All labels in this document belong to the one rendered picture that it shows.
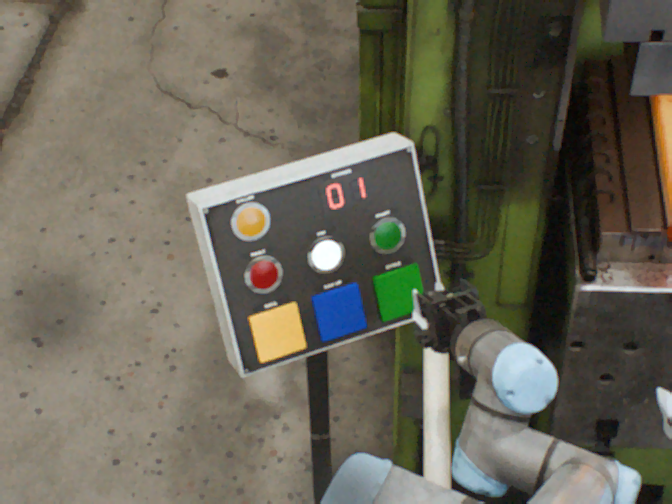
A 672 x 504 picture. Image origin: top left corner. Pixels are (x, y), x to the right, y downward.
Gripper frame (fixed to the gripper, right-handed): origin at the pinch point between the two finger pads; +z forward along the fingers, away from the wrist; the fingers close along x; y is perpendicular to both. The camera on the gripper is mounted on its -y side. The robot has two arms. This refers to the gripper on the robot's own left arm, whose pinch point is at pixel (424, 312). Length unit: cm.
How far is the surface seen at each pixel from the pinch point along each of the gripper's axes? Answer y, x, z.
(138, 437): -57, 36, 113
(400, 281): 1.9, -0.4, 9.6
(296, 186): 21.1, 12.1, 10.4
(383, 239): 9.2, 0.8, 10.0
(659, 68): 26.9, -38.3, -5.8
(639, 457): -54, -45, 30
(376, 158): 21.6, -0.8, 10.4
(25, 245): -23, 46, 172
